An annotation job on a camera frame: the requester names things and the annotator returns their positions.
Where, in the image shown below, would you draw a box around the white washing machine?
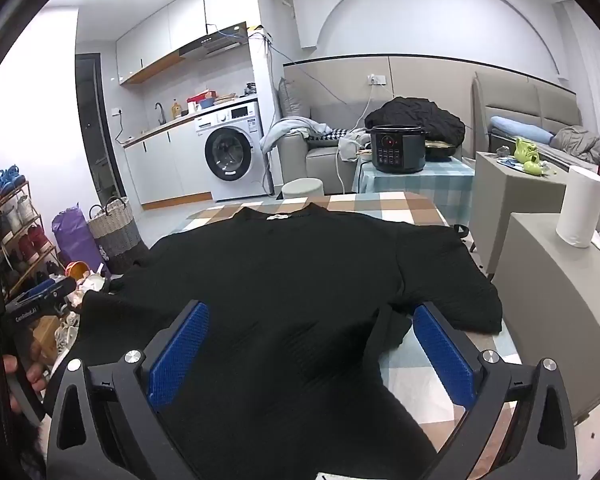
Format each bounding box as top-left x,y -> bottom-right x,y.
195,101 -> 273,203

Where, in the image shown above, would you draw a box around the round stool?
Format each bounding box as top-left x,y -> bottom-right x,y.
281,179 -> 325,200

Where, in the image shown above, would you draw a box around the shoe rack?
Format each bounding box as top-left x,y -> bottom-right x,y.
0,165 -> 63,311

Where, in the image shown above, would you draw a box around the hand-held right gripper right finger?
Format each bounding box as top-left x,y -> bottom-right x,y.
412,302 -> 578,480

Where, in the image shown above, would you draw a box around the grey bed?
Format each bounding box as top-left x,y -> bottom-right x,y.
472,71 -> 600,171

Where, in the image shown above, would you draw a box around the white kitchen counter cabinets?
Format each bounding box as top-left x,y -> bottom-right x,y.
122,115 -> 213,206

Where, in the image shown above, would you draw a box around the houndstooth pillow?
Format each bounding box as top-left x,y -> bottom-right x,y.
307,129 -> 353,147

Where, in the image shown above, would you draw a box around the white upper cabinets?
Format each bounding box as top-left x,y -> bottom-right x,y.
116,0 -> 243,86

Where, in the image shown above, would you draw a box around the light grey blanket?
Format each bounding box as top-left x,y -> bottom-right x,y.
260,116 -> 331,156

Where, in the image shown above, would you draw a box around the low grey cabinet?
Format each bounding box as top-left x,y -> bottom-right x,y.
495,212 -> 600,411

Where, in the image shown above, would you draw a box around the purple bag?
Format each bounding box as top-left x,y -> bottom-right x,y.
51,203 -> 112,281

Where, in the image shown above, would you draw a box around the woven laundry basket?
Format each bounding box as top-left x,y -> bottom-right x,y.
87,196 -> 148,275

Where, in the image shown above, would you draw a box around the person's left hand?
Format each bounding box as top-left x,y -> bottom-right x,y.
0,354 -> 48,413

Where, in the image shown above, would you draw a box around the small table with blue cloth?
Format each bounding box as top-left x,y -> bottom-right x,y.
352,156 -> 476,226

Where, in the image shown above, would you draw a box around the black pressure cooker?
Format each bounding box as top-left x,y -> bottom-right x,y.
365,125 -> 428,173

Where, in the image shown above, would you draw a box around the yellow-green cloth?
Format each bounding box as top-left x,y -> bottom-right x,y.
514,137 -> 543,176

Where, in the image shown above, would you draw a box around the grey sofa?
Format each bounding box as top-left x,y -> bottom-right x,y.
277,77 -> 396,198

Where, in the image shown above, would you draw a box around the range hood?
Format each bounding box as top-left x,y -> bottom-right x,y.
179,22 -> 248,58

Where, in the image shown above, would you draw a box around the paper towel roll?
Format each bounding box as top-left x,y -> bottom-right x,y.
556,165 -> 600,249

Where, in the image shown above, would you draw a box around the black knit cloth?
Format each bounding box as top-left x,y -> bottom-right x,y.
364,96 -> 466,158

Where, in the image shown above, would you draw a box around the black knit sweater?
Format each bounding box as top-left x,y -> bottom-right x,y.
70,202 -> 503,480

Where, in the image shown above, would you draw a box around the white cloth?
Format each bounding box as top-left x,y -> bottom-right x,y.
337,130 -> 372,163

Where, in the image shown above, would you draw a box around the blue pillow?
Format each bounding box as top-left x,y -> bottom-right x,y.
490,116 -> 556,146

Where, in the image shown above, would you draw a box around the checkered tablecloth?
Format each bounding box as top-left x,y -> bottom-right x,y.
170,191 -> 523,480

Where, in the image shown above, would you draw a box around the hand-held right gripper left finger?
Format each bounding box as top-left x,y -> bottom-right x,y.
46,300 -> 211,480

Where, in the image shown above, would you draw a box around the dark door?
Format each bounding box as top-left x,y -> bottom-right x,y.
75,53 -> 116,201

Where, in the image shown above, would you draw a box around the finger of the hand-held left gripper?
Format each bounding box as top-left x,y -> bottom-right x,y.
32,276 -> 78,307

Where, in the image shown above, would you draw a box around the grey bed blanket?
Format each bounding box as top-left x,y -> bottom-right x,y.
550,125 -> 600,163

